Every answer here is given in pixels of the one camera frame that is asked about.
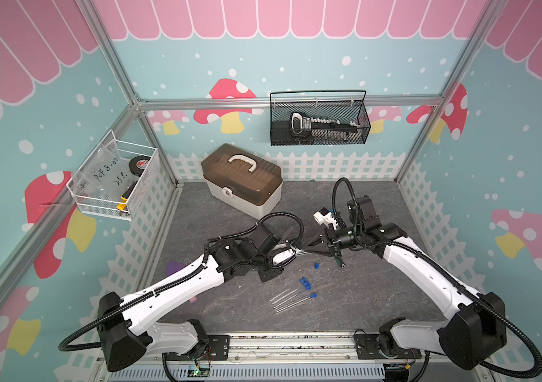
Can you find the socket set in basket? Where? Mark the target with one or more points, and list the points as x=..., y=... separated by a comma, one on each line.
x=303, y=126

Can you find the yellow black utility knife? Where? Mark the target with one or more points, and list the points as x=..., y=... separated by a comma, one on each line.
x=125, y=197

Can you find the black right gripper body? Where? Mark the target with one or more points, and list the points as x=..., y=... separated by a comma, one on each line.
x=341, y=239

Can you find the green handled screwdriver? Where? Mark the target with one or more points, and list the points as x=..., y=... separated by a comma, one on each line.
x=340, y=261

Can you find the black tape roll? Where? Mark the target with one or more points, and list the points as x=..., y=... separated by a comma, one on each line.
x=138, y=164

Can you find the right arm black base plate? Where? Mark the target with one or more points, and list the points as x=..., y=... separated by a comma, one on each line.
x=368, y=347

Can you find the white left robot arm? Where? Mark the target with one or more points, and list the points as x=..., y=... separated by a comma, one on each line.
x=129, y=327

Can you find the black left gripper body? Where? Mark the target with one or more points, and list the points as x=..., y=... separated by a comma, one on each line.
x=261, y=263

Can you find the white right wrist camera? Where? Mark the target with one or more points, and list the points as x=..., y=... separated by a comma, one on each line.
x=326, y=217

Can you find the white box with brown lid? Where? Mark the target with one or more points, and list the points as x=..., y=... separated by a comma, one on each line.
x=243, y=180

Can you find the black wire wall basket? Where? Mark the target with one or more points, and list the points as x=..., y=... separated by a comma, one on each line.
x=343, y=105

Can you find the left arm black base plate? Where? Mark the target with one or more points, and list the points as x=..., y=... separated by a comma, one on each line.
x=212, y=348

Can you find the clear and mesh wall bin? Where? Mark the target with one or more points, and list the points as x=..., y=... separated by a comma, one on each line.
x=98, y=184

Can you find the aluminium front rail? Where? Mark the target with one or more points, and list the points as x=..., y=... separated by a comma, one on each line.
x=290, y=346

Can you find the purple pink toy spatula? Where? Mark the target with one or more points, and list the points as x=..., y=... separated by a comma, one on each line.
x=174, y=267

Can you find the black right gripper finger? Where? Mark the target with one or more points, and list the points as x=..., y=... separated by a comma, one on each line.
x=317, y=248
x=320, y=239

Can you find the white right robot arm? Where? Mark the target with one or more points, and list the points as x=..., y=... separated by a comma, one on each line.
x=475, y=324

